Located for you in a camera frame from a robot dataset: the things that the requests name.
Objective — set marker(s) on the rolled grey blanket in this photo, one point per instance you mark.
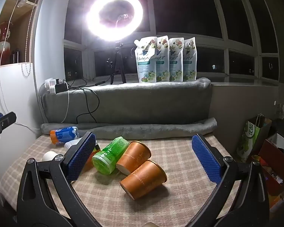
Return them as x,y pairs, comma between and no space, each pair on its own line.
144,128

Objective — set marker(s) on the green plastic cup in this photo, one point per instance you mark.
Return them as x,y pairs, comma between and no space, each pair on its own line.
110,155

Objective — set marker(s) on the red cardboard box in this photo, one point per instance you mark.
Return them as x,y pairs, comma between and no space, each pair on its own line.
272,160

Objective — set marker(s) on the orange paper cup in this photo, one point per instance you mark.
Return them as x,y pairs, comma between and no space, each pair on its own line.
144,181
135,156

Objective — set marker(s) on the wooden shelf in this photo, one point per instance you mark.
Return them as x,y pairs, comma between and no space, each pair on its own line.
26,23

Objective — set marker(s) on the beige checkered tablecloth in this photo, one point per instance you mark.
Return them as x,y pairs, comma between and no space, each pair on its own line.
177,198

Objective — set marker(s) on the white window frame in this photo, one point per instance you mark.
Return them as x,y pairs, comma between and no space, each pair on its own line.
224,45

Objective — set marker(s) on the white power strip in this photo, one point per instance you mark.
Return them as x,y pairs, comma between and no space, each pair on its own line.
49,83

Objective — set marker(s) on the black charger plug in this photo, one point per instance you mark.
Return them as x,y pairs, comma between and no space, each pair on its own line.
61,86

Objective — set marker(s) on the clear plastic bottle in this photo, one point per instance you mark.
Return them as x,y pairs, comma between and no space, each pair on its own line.
72,144

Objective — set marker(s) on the white refill pouch with spout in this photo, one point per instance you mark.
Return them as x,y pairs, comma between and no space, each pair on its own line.
145,63

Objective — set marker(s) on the red vase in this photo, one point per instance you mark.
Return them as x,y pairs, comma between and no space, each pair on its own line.
2,45

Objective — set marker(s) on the black tripod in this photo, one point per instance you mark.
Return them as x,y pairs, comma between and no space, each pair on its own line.
118,61

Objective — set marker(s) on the blue bottle with orange cap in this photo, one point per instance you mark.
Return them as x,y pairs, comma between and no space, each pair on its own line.
64,133

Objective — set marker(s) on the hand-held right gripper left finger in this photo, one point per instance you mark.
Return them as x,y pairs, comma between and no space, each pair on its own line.
81,157

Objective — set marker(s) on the green paper bag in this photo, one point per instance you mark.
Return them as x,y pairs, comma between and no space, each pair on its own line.
249,139

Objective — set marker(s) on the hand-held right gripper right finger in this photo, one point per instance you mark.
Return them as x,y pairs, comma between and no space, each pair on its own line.
207,159

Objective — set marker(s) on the white round cup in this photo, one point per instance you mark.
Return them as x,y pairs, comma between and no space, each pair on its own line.
48,156

